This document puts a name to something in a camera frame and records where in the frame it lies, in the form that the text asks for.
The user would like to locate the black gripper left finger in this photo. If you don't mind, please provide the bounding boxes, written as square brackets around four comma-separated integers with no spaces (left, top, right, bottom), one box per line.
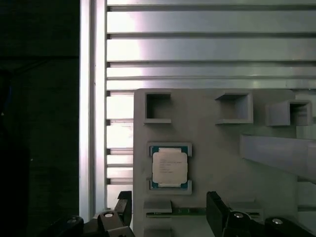
[50,191,135,237]

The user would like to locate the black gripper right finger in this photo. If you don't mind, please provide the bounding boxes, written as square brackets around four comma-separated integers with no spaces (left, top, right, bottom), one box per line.
[206,191,315,237]

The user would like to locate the silver CPU green board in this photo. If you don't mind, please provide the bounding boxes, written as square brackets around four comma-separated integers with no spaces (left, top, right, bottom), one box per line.
[149,145,191,190]

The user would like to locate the grey parts rack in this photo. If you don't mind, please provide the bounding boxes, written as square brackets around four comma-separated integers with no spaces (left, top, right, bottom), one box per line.
[133,88,316,237]

